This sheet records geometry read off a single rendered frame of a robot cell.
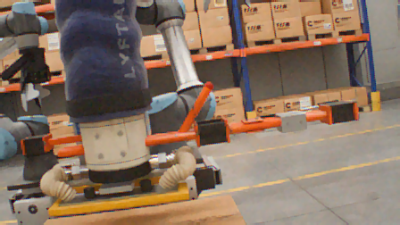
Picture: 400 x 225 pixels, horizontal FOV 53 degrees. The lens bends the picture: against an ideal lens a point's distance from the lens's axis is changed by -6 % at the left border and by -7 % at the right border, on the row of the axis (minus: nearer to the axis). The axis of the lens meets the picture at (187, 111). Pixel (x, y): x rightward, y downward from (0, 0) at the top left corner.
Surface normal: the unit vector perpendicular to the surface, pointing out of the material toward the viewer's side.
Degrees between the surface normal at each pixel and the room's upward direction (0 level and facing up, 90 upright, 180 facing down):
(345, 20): 90
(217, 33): 87
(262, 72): 90
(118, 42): 107
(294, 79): 90
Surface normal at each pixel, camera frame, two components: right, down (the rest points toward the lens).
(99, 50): 0.22, -0.22
